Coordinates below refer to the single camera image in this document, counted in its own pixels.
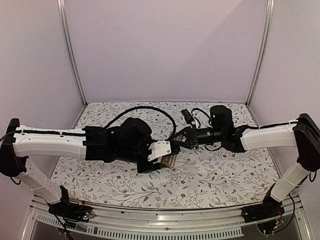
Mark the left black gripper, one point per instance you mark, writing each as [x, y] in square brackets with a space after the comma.
[142, 169]

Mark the left aluminium frame post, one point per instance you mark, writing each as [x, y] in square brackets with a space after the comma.
[70, 52]

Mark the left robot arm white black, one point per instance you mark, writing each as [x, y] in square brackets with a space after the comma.
[130, 142]

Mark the floral patterned table mat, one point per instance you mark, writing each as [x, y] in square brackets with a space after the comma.
[202, 178]

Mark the aluminium frame post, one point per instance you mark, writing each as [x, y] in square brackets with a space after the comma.
[262, 51]
[70, 52]

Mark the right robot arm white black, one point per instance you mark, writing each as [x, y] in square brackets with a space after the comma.
[301, 133]

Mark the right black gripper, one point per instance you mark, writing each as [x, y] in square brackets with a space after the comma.
[194, 137]

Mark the right aluminium frame post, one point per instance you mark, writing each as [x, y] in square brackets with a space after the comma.
[262, 51]

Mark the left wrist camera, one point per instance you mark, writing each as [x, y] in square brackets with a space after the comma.
[159, 149]

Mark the aluminium front rail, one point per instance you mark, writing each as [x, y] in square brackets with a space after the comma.
[123, 223]

